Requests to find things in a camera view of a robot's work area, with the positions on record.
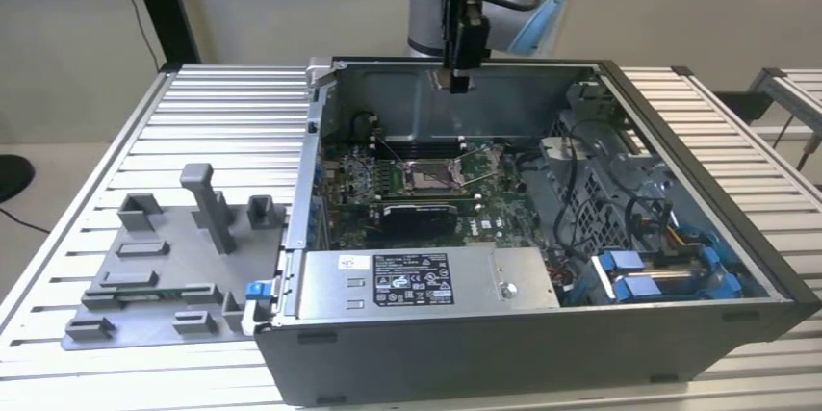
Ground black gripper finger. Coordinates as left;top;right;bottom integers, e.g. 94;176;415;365
441;0;495;95

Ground thin wire locking lever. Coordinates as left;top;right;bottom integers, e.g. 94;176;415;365
369;133;405;164

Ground CPU socket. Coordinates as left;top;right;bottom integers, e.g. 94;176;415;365
395;157;469;199

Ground green motherboard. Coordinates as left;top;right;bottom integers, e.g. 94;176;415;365
316;137;555;252

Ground black graphics card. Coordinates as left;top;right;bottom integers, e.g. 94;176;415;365
370;202;462;247

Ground grey metal disk bay cage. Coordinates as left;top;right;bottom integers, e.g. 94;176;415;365
518;81;682;259

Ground grey power supply unit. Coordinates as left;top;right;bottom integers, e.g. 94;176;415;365
295;244;563;323

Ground hard disk in blue carrier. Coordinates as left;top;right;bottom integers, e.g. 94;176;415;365
609;269;747;305
590;247;727;273

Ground metal slat side table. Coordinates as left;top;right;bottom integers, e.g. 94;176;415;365
746;66;822;142

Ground grey parts rack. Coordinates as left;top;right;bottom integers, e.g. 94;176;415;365
59;162;291;353

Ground black and silver PC case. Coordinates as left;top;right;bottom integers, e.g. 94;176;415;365
252;55;822;408

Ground green RAM stick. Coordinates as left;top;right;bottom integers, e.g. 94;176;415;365
114;287;188;302

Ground black round stand base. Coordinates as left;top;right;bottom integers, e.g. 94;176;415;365
0;154;36;204

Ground black cable with white clip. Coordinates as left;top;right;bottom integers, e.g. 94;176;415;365
350;111;379;143

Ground black vertical post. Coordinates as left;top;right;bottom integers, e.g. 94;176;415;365
123;0;202;65

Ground red black wire bundle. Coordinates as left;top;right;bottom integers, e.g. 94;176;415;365
545;246;583;293

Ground yellow red power wires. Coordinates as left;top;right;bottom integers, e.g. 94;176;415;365
631;196;686;252

